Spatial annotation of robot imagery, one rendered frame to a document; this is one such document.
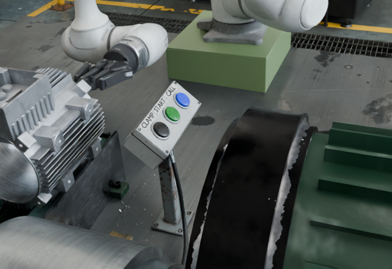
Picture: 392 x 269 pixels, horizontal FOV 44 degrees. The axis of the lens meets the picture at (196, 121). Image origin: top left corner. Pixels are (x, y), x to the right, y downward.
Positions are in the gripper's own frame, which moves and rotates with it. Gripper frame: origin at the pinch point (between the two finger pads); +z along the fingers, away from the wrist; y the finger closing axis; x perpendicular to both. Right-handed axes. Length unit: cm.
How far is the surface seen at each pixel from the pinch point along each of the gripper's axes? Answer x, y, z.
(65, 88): -4.6, 3.9, 9.8
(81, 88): -4.6, 6.9, 8.8
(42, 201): 10.2, 7.0, 24.7
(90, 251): -7, 33, 49
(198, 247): -22, 49, 62
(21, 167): 10.1, -3.4, 16.9
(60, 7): 62, -208, -290
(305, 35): 66, 11, -284
